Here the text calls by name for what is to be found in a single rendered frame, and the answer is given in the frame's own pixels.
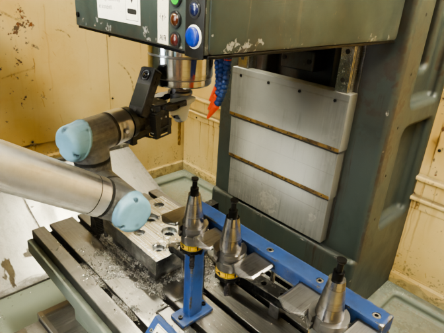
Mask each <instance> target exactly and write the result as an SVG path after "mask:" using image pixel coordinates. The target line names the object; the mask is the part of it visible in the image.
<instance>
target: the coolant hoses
mask: <svg viewBox="0 0 444 333"><path fill-rule="evenodd" d="M231 60H232V58H225V59H215V61H214V64H215V66H214V69H215V74H216V75H215V78H216V80H215V82H216V84H214V87H213V90H212V92H211V95H210V98H209V101H210V103H209V106H208V108H207V109H208V110H209V113H208V115H207V117H206V118H207V119H209V118H210V117H211V116H212V115H213V114H214V113H215V112H216V111H217V110H218V109H219V107H220V106H221V104H222V102H223V101H224V98H225V94H226V93H227V89H228V88H229V86H228V84H229V79H230V78H231V77H230V74H231V71H230V70H231V64H232V61H231Z"/></svg>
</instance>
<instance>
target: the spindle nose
mask: <svg viewBox="0 0 444 333"><path fill-rule="evenodd" d="M147 51H148V53H147V64H148V67H154V68H155V69H158V70H159V71H160V72H161V78H160V80H159V84H158V87H164V88H169V89H200V88H204V87H207V86H209V85H210V84H211V78H212V77H213V59H212V60H206V59H203V60H200V59H196V58H192V57H188V56H185V55H184V54H181V53H178V52H173V51H170V50H165V49H162V48H157V47H154V46H149V45H147Z"/></svg>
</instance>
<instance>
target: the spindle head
mask: <svg viewBox="0 0 444 333"><path fill-rule="evenodd" d="M404 2H405V0H206V5H205V36H204V53H203V58H204V59H206V60H212V59H225V58H233V57H246V56H260V55H268V54H282V53H289V52H303V51H310V50H324V49H331V48H345V47H352V46H366V45H374V44H388V43H395V39H396V37H397V34H398V28H399V25H400V19H401V16H402V11H403V8H404ZM75 11H76V19H77V25H79V28H83V29H86V30H91V31H94V32H99V33H102V34H106V35H109V36H114V37H117V38H122V39H125V40H130V41H133V42H138V43H141V44H146V45H149V46H154V47H157V48H162V49H165V50H170V51H173V52H178V53H181V54H185V26H186V0H181V3H180V5H179V6H178V7H173V6H172V4H171V2H170V0H169V18H168V45H165V44H160V43H158V30H157V0H140V17H141V26H140V25H136V24H130V23H126V22H120V21H116V20H110V19H106V18H100V17H98V6H97V0H75ZM172 11H178V12H179V13H180V16H181V23H180V26H179V27H178V28H173V27H172V26H171V24H170V14H171V12H172ZM172 32H177V33H179V35H180V39H181V42H180V46H179V48H177V49H174V48H173V47H172V46H171V44H170V34H171V33H172Z"/></svg>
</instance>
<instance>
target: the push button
mask: <svg viewBox="0 0 444 333"><path fill-rule="evenodd" d="M185 38H186V42H187V44H188V45H189V46H190V47H196V46H197V45H198V42H199V39H200V36H199V32H198V30H197V29H196V28H195V27H193V26H191V27H189V28H188V29H187V31H186V34H185Z"/></svg>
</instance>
